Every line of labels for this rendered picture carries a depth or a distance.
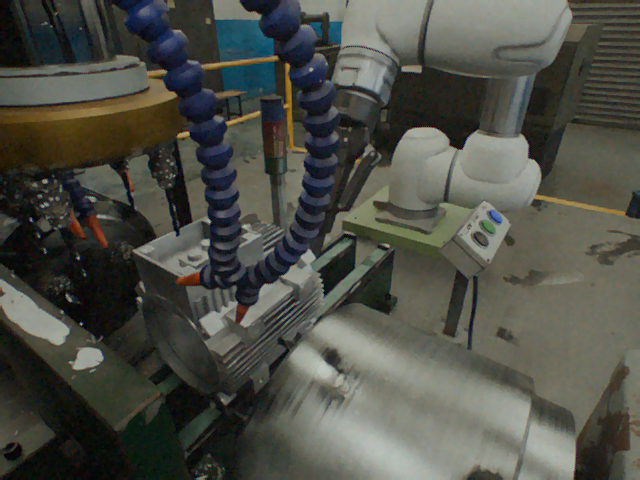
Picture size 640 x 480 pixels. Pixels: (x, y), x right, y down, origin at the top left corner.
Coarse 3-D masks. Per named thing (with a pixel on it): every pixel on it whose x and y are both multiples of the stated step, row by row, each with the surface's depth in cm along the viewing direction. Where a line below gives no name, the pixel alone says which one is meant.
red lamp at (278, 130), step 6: (264, 126) 93; (270, 126) 93; (276, 126) 93; (282, 126) 94; (264, 132) 94; (270, 132) 93; (276, 132) 94; (282, 132) 95; (264, 138) 95; (270, 138) 94; (276, 138) 94; (282, 138) 95
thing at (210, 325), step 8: (248, 224) 62; (304, 256) 55; (312, 256) 56; (304, 264) 55; (136, 288) 50; (200, 320) 43; (208, 320) 43; (216, 320) 44; (312, 320) 62; (200, 328) 43; (208, 328) 43; (216, 328) 43; (224, 328) 44; (208, 336) 43; (160, 360) 56; (224, 400) 49
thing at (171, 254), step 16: (192, 224) 51; (208, 224) 52; (160, 240) 48; (176, 240) 50; (192, 240) 52; (208, 240) 49; (256, 240) 48; (144, 256) 44; (160, 256) 48; (176, 256) 50; (192, 256) 46; (208, 256) 47; (240, 256) 47; (256, 256) 49; (144, 272) 46; (160, 272) 43; (176, 272) 41; (192, 272) 41; (144, 288) 48; (160, 288) 45; (176, 288) 42; (192, 288) 42; (160, 304) 47; (176, 304) 44; (192, 304) 42; (208, 304) 44; (224, 304) 47; (192, 320) 44
